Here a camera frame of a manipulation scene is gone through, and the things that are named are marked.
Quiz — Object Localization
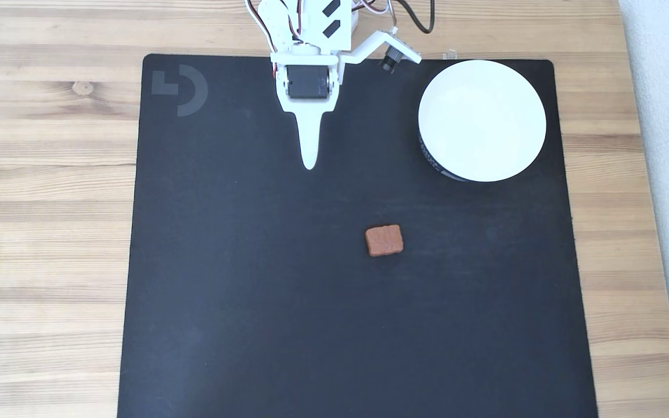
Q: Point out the brown rectangular toy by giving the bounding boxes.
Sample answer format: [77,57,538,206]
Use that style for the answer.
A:
[365,224,404,258]

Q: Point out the white round plate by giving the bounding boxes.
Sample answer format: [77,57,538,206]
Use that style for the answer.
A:
[418,60,548,183]

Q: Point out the black desk mat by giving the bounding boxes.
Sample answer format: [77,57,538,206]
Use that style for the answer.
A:
[117,53,599,418]

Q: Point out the camera on white mount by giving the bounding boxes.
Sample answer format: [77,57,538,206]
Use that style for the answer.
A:
[343,28,423,74]

